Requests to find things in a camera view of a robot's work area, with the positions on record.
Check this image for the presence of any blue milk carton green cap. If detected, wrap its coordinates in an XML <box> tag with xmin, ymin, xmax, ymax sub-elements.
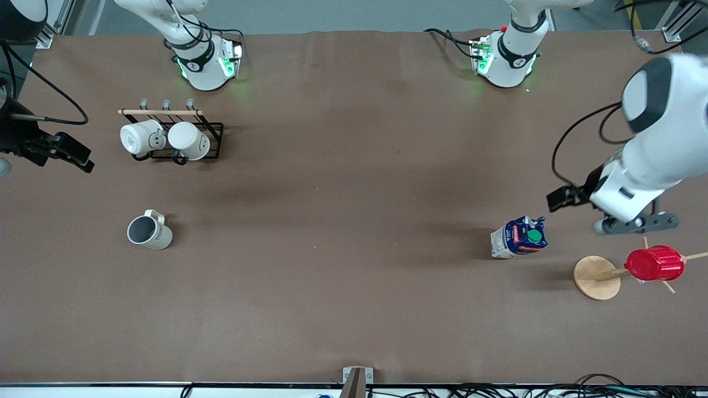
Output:
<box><xmin>490</xmin><ymin>216</ymin><xmax>549</xmax><ymax>260</ymax></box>

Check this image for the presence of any red plastic cup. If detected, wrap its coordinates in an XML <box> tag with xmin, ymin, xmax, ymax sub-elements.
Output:
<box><xmin>625</xmin><ymin>245</ymin><xmax>686</xmax><ymax>282</ymax></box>

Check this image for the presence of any wooden cup tree stand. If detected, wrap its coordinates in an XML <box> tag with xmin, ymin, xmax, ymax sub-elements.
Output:
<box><xmin>572</xmin><ymin>237</ymin><xmax>708</xmax><ymax>301</ymax></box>

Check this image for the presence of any white mug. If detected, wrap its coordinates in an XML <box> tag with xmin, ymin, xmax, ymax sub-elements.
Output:
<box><xmin>167</xmin><ymin>121</ymin><xmax>211</xmax><ymax>161</ymax></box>
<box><xmin>119</xmin><ymin>119</ymin><xmax>167</xmax><ymax>157</ymax></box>

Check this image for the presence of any cream mug grey inside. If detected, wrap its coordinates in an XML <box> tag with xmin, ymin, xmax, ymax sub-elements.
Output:
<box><xmin>127</xmin><ymin>209</ymin><xmax>174</xmax><ymax>252</ymax></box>

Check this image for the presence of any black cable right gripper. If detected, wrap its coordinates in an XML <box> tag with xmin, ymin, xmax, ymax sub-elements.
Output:
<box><xmin>0</xmin><ymin>41</ymin><xmax>90</xmax><ymax>126</ymax></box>

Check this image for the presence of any aluminium frame profile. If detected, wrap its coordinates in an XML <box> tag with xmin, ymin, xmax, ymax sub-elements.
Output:
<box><xmin>33</xmin><ymin>0</ymin><xmax>75</xmax><ymax>50</ymax></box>
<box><xmin>660</xmin><ymin>0</ymin><xmax>699</xmax><ymax>43</ymax></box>

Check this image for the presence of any black wire mug rack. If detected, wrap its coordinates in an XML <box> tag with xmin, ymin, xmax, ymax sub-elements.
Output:
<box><xmin>118</xmin><ymin>98</ymin><xmax>225</xmax><ymax>166</ymax></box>

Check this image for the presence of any black cable with connector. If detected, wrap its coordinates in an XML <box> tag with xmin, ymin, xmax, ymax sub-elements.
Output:
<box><xmin>614</xmin><ymin>0</ymin><xmax>708</xmax><ymax>56</ymax></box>

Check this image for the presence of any black cable right arm base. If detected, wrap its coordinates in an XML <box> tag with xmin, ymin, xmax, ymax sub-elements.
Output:
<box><xmin>164</xmin><ymin>0</ymin><xmax>245</xmax><ymax>51</ymax></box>

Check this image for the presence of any black cable arm base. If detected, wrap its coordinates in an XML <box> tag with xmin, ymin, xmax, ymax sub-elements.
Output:
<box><xmin>424</xmin><ymin>27</ymin><xmax>480</xmax><ymax>59</ymax></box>
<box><xmin>164</xmin><ymin>0</ymin><xmax>245</xmax><ymax>51</ymax></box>

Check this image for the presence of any black cable left arm base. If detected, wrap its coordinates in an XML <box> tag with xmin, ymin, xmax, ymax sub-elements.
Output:
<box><xmin>424</xmin><ymin>27</ymin><xmax>480</xmax><ymax>59</ymax></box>

